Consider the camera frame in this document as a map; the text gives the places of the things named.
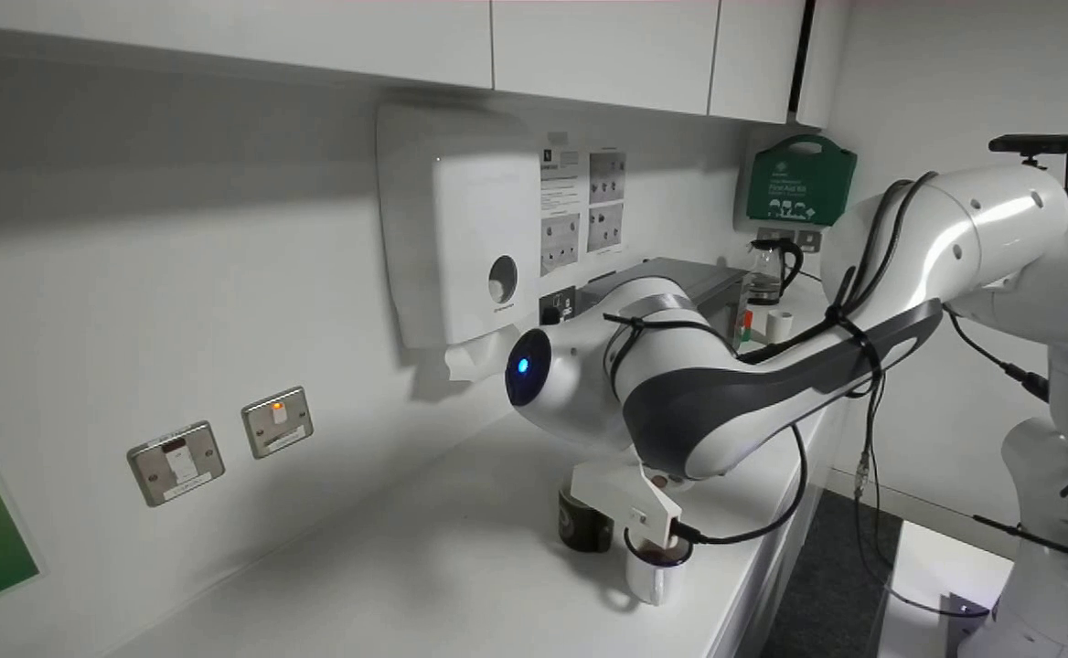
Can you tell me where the white sheet with logo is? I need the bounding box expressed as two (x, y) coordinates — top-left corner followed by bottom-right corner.
(539, 147), (590, 278)

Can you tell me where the white upper cabinet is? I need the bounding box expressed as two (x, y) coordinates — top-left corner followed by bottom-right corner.
(0, 0), (856, 130)

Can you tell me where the green first aid box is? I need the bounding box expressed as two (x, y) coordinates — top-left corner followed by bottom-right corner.
(737, 130), (862, 234)

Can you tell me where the white robot base table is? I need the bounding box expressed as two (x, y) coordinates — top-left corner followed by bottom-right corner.
(881, 519), (1068, 658)

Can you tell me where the silver wall switch socket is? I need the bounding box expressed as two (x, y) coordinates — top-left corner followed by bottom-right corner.
(126, 418), (230, 513)
(238, 385), (320, 463)

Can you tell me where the small white cup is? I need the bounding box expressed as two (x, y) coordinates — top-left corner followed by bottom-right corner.
(760, 303), (798, 350)

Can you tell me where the white sheet with photos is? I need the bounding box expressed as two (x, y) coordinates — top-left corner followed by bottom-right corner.
(587, 147), (631, 256)

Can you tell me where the white cabinet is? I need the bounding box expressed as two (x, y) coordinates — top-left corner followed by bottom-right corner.
(0, 0), (856, 130)
(710, 467), (834, 658)

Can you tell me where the white paper towel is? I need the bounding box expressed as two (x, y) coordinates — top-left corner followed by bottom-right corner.
(438, 328), (505, 385)

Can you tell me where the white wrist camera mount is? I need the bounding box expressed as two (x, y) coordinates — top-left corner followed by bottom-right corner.
(566, 457), (689, 564)

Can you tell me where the black camera stand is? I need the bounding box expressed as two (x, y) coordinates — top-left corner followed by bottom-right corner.
(983, 130), (1068, 207)

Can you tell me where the white enamel mug dark rim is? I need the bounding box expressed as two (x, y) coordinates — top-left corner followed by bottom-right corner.
(603, 530), (698, 609)

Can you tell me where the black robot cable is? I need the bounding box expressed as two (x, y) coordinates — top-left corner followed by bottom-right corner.
(601, 167), (1057, 626)

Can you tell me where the white paper towel dispenser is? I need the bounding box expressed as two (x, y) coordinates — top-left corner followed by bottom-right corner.
(375, 102), (549, 376)

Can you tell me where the wall socket with black plug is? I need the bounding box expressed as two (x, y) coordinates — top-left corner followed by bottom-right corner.
(751, 222), (828, 298)

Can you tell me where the black mug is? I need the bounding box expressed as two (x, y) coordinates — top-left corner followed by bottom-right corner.
(555, 482), (621, 555)

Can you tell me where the white lower cabinet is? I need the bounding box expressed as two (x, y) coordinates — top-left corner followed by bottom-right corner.
(710, 467), (834, 658)

